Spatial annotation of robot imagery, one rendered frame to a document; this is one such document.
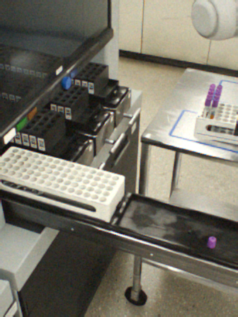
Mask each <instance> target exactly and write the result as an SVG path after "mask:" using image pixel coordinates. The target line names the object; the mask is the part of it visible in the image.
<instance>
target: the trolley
mask: <svg viewBox="0 0 238 317"><path fill-rule="evenodd" d="M212 83H214V84H215V91H216V88H217V85H219V84H220V85H223V88H222V93H221V96H220V102H221V103H229V104H233V105H238V78H234V77H231V76H223V75H220V74H215V73H212V72H209V71H201V70H197V69H190V68H187V70H185V73H184V74H183V75H182V76H181V78H180V79H179V80H178V82H177V84H176V86H175V87H174V89H173V91H171V92H170V94H169V96H168V97H167V99H166V100H165V101H164V103H163V105H162V106H161V107H160V110H158V112H157V113H156V115H155V116H154V118H153V119H152V121H151V122H150V124H149V126H148V127H147V128H146V129H145V131H144V132H143V133H142V136H141V137H140V142H141V154H140V178H139V190H138V194H141V195H145V196H148V191H149V173H150V164H151V155H152V145H153V146H158V147H161V148H162V149H167V150H170V151H175V152H176V153H175V159H174V169H173V176H172V177H171V188H170V193H169V201H168V202H169V203H173V204H177V205H180V206H183V207H188V208H191V209H197V210H200V211H202V212H205V213H207V214H213V215H215V216H219V217H224V218H226V219H232V220H235V221H238V206H237V205H235V204H230V203H226V202H223V201H219V200H215V198H211V197H206V196H204V195H199V194H197V193H193V192H189V191H186V190H181V189H178V182H179V172H180V167H181V157H182V154H187V155H190V156H194V157H198V158H202V159H206V160H210V161H212V162H215V163H221V164H224V165H226V166H232V167H235V168H238V144H232V143H227V142H221V141H216V140H207V139H201V138H196V137H194V136H193V131H194V127H195V121H196V117H197V114H198V111H199V107H200V104H201V101H202V100H205V99H206V96H207V95H208V91H209V88H210V85H211V84H212ZM214 95H215V92H214ZM214 95H213V97H212V101H213V98H214ZM142 262H143V263H144V264H147V265H151V266H153V267H156V268H159V269H162V270H165V271H167V272H172V274H174V275H178V276H180V277H184V278H186V279H190V280H193V281H195V282H199V284H202V285H205V286H208V287H212V288H213V289H218V290H220V291H222V292H224V293H227V294H231V295H232V296H237V297H238V288H234V287H231V286H228V285H226V284H221V283H219V282H217V281H213V280H211V279H207V278H204V277H200V276H197V275H192V274H190V273H188V272H186V271H183V270H179V269H176V268H174V267H169V266H166V265H162V264H160V263H158V262H155V261H153V260H148V259H146V258H141V257H139V256H136V255H135V261H134V272H133V284H132V286H131V287H128V288H127V289H126V291H125V298H126V299H127V300H128V301H129V302H130V303H131V304H134V305H137V306H142V305H145V304H146V302H147V299H148V298H147V294H146V293H145V292H144V291H142V285H141V284H140V280H141V271H142Z"/></svg>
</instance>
